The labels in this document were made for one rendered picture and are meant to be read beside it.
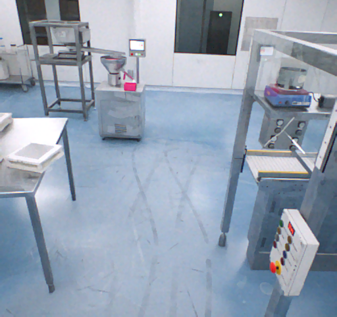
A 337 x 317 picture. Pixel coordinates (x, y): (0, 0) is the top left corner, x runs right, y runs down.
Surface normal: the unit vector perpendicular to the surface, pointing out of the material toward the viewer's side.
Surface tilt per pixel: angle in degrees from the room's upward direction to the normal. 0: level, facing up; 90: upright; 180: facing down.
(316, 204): 90
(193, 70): 90
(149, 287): 0
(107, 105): 90
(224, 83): 90
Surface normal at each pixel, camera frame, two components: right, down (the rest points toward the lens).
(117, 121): -0.03, 0.46
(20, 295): 0.04, -0.88
